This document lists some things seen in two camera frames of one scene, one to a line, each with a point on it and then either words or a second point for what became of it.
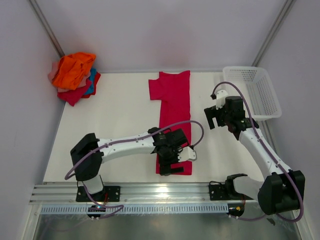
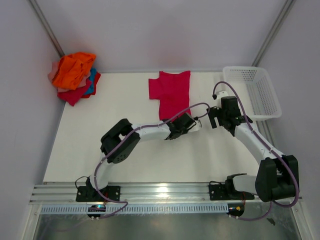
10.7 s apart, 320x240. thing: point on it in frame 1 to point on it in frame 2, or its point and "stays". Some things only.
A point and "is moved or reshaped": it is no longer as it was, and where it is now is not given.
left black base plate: [107, 194] stays
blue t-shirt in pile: [92, 72] stays
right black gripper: [212, 112] stays
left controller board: [95, 208] stays
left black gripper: [165, 166] to [185, 131]
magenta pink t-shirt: [173, 90] is moved or reshaped
